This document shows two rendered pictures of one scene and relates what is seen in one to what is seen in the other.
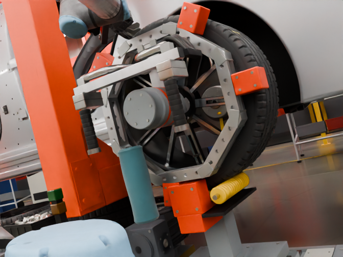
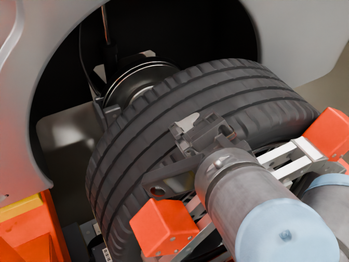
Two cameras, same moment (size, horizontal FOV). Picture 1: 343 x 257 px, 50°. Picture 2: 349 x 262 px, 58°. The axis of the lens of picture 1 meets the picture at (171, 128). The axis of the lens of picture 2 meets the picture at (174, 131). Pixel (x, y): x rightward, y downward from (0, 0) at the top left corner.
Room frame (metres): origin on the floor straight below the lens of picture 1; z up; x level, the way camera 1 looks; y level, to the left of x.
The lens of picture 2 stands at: (1.31, 0.39, 1.62)
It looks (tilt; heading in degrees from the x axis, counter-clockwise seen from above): 49 degrees down; 301
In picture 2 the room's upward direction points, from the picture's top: straight up
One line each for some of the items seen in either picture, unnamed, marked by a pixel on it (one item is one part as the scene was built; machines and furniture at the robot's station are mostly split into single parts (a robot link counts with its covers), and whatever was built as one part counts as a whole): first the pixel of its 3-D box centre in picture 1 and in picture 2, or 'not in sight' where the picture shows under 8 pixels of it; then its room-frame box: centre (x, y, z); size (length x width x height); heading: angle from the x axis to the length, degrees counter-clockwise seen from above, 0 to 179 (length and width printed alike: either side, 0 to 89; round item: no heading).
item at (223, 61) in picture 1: (167, 106); (245, 227); (1.33, 0.00, 0.85); 0.54 x 0.07 x 0.54; 59
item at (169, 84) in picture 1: (175, 104); not in sight; (1.04, -0.03, 0.83); 0.04 x 0.04 x 0.16
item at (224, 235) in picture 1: (221, 233); not in sight; (1.48, -0.09, 0.32); 0.40 x 0.30 x 0.28; 59
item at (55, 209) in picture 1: (58, 208); not in sight; (1.34, 0.46, 0.59); 0.04 x 0.04 x 0.04; 59
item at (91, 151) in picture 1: (89, 130); not in sight; (1.22, 0.26, 0.83); 0.04 x 0.04 x 0.16
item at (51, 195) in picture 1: (55, 195); not in sight; (1.34, 0.46, 0.64); 0.04 x 0.04 x 0.04; 59
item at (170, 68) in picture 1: (172, 70); not in sight; (1.07, -0.04, 0.93); 0.09 x 0.05 x 0.05; 149
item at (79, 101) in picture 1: (88, 100); not in sight; (1.24, 0.25, 0.93); 0.09 x 0.05 x 0.05; 149
